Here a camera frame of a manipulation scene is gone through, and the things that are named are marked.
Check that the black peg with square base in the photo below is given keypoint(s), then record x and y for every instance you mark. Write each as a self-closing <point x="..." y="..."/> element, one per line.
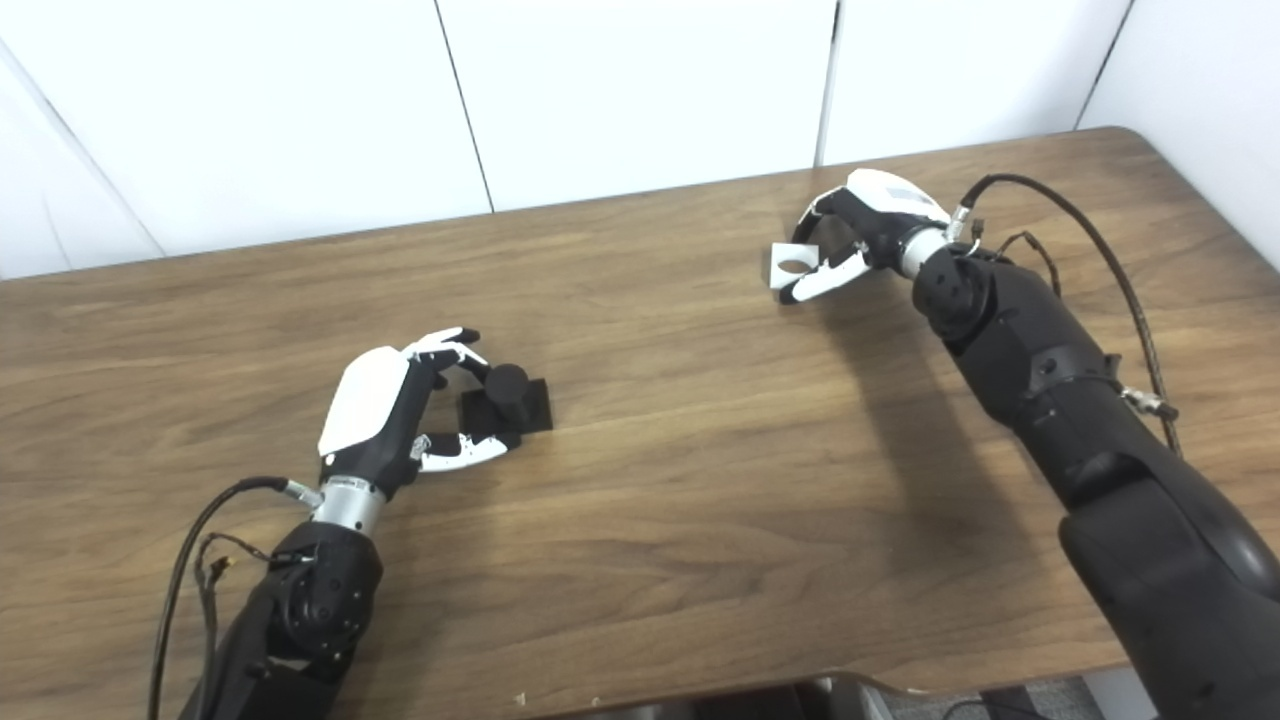
<point x="510" y="385"/>

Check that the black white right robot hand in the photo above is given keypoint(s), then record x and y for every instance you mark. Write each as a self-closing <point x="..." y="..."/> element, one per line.
<point x="890" y="215"/>

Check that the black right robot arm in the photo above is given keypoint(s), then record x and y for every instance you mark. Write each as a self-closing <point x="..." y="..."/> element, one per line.
<point x="1100" y="450"/>

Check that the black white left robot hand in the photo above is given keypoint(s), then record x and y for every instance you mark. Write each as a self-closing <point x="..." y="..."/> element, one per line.
<point x="365" y="400"/>

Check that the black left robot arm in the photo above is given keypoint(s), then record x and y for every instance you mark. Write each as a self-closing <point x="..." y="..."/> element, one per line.
<point x="310" y="610"/>

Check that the white square piece with hole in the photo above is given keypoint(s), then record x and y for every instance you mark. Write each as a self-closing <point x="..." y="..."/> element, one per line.
<point x="778" y="280"/>

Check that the black robot torso edge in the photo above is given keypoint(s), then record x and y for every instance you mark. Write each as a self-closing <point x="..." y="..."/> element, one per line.
<point x="740" y="705"/>

